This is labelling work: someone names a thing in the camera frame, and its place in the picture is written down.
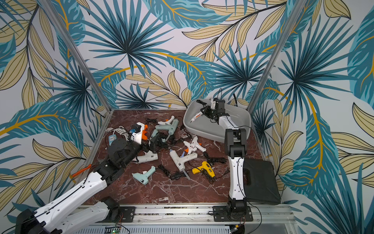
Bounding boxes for white small glue gun pair-left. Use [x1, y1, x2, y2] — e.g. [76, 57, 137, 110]
[183, 141, 197, 155]

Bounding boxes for orange handled pliers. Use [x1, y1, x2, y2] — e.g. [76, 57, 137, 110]
[70, 164, 92, 179]

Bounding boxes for yellow glue gun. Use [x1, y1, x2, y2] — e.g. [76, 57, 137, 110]
[192, 161, 215, 178]

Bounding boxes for mint green large glue gun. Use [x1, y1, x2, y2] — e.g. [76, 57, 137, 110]
[151, 119, 179, 142]

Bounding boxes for white orange-trigger glue gun front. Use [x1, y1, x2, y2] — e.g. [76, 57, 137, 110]
[190, 112, 204, 123]

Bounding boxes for white small glue gun pair-right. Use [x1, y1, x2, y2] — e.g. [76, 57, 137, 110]
[191, 136, 206, 153]

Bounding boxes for white coiled power cable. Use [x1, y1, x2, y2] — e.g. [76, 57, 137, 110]
[105, 125, 133, 141]

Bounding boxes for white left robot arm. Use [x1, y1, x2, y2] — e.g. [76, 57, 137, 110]
[15, 138, 143, 234]

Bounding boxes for grey plastic storage box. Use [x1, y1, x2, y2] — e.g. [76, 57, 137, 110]
[183, 100, 252, 143]

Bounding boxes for orange small glue gun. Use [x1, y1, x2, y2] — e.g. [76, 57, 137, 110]
[142, 124, 148, 141]

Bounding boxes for mint green small glue gun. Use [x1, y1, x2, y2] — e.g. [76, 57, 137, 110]
[132, 166, 156, 185]

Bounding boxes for blue white power strip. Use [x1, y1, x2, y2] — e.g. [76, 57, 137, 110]
[108, 134, 117, 146]

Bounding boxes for aluminium front rail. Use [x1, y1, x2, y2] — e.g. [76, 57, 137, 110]
[52, 203, 299, 234]

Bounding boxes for large white pink-tip glue gun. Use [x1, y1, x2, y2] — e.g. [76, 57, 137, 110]
[132, 151, 158, 164]

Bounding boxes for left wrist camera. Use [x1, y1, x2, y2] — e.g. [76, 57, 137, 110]
[130, 122, 145, 144]

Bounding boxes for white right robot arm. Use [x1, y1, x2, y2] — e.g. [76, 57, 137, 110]
[205, 98, 247, 216]

